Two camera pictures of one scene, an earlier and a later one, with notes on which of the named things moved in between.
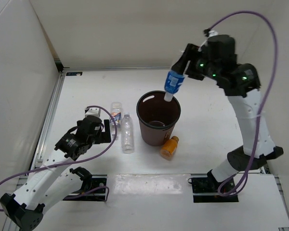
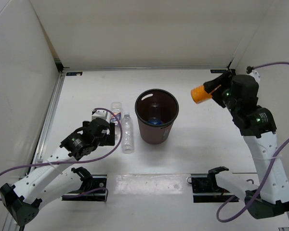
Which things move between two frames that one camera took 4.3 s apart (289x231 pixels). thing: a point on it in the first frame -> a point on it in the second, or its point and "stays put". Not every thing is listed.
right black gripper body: x=209 y=68 -> x=229 y=101
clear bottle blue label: x=173 y=84 -> x=154 y=114
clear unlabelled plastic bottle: x=127 y=134 stays put
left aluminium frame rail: x=60 y=69 stays put
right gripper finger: x=190 y=51 -> x=212 y=84
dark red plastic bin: x=158 y=118 stays put
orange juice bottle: x=169 y=147 -> x=199 y=94
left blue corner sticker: x=75 y=73 stays put
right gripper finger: x=193 y=70 -> x=219 y=96
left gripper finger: x=72 y=129 -> x=85 y=127
